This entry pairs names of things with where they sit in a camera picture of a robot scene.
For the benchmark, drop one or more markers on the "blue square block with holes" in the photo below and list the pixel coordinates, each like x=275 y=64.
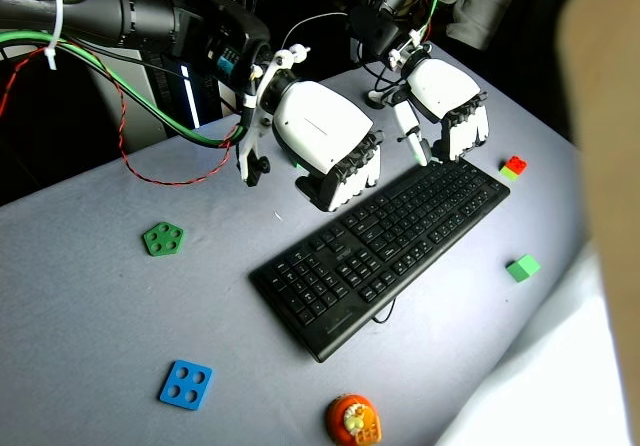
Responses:
x=186 y=386

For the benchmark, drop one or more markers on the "beige board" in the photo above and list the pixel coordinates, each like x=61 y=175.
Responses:
x=610 y=116

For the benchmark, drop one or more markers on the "person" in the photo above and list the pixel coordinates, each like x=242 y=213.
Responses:
x=475 y=16

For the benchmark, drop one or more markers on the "grey table cloth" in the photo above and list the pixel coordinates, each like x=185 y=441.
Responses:
x=100 y=316

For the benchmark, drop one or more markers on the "black computer tower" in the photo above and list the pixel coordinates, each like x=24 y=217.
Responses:
x=200 y=101

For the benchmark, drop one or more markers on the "red toy brick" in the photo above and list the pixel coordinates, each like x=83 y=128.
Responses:
x=516 y=162

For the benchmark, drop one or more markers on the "orange toy cake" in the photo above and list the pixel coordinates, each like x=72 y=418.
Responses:
x=350 y=423

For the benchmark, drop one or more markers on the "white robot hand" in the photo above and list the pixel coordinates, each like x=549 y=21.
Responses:
x=320 y=126
x=442 y=88

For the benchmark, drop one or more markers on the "black computer keyboard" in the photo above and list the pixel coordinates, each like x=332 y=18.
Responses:
x=380 y=256

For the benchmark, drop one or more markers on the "green cube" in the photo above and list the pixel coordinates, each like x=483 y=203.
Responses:
x=523 y=269

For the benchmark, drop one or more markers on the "white sheet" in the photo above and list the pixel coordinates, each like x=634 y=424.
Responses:
x=550 y=366

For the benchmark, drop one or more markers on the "light green toy brick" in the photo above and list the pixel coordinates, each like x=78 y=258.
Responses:
x=509 y=173

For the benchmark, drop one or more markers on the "green pentagon block with holes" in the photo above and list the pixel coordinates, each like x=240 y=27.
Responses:
x=163 y=239

